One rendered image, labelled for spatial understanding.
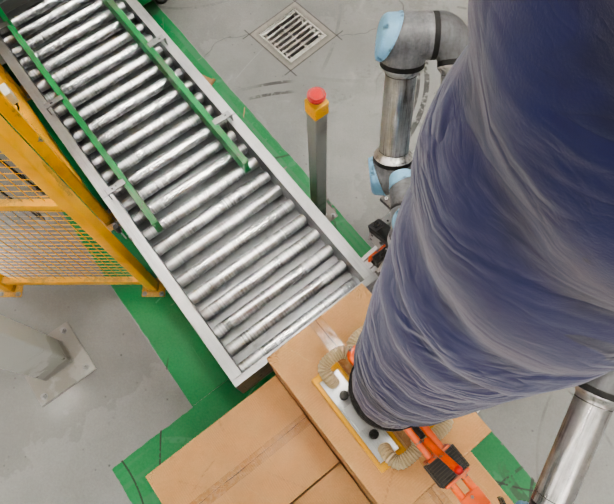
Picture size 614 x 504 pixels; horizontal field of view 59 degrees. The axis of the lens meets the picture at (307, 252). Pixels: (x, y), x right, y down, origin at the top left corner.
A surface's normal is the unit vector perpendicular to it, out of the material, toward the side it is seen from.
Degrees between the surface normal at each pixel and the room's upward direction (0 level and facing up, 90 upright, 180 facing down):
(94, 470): 0
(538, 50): 73
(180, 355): 0
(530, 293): 78
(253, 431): 0
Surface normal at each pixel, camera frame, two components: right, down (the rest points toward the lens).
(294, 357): -0.03, -0.35
